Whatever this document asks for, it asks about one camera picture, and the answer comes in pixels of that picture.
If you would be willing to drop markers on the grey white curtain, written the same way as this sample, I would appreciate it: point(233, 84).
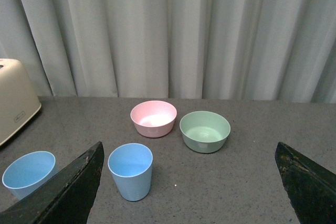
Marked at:
point(200, 49)

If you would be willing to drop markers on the green plastic bowl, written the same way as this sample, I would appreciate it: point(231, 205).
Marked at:
point(204, 131)

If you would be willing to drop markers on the light blue plastic cup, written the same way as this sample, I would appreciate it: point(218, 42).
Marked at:
point(131, 168)

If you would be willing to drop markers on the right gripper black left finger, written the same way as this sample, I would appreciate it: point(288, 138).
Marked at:
point(65, 198)

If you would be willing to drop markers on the pink plastic bowl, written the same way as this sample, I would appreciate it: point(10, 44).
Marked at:
point(154, 118)

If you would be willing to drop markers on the cream white toaster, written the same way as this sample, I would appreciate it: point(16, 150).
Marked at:
point(19, 101)

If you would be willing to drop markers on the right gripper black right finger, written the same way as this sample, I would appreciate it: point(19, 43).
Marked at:
point(309, 186)

